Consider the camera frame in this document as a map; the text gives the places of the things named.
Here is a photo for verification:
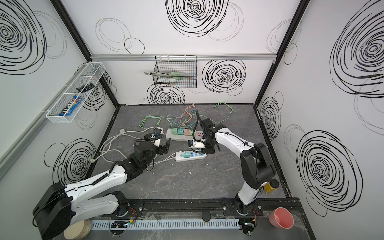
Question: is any large multicolour power strip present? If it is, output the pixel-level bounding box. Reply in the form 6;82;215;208
166;128;204;142

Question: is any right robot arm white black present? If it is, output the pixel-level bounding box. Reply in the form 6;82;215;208
189;116;277;216

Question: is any pink charger plug with cable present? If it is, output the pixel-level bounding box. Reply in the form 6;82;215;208
179;104;196;136

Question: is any white wire shelf basket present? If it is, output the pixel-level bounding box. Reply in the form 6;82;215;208
46;62;106;124

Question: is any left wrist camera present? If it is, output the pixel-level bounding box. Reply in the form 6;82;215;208
150;128;164;141

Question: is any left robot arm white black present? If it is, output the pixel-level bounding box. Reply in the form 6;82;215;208
33;135;171;240

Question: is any white slotted cable duct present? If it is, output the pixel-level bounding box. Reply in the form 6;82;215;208
91;219;241;231

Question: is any black wire basket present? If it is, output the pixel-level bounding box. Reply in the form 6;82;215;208
150;55;198;88

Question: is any blue candy packet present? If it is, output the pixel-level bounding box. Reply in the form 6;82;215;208
59;96;83;116

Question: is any pink plastic cup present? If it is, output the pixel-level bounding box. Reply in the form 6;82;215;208
268;207;294;230

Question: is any teal charger plug with cable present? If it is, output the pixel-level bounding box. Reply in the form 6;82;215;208
166;109;197;136

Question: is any small blue white power strip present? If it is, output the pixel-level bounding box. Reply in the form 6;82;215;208
179;151;207;162

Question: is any black round knob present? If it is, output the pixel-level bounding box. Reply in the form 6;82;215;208
202;211;212;222

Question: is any round beige lid container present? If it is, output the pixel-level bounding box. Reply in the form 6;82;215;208
64;220;92;240

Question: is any yellow jar black lid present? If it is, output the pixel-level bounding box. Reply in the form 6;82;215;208
264;179;280;194

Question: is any white power cord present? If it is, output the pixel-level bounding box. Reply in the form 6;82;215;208
91;128;178;167

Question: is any black front rail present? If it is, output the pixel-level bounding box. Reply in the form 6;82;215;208
61;197;304;217

